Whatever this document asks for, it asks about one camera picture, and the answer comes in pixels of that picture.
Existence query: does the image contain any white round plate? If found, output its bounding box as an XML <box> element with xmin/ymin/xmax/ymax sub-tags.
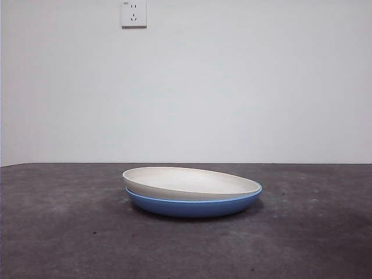
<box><xmin>121</xmin><ymin>166</ymin><xmax>261</xmax><ymax>201</ymax></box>

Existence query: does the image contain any blue round plate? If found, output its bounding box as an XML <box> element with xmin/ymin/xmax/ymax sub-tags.
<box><xmin>125</xmin><ymin>185</ymin><xmax>264</xmax><ymax>219</ymax></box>

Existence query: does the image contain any white wall socket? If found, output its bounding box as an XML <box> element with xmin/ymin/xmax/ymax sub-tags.
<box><xmin>121</xmin><ymin>1</ymin><xmax>148</xmax><ymax>29</ymax></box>

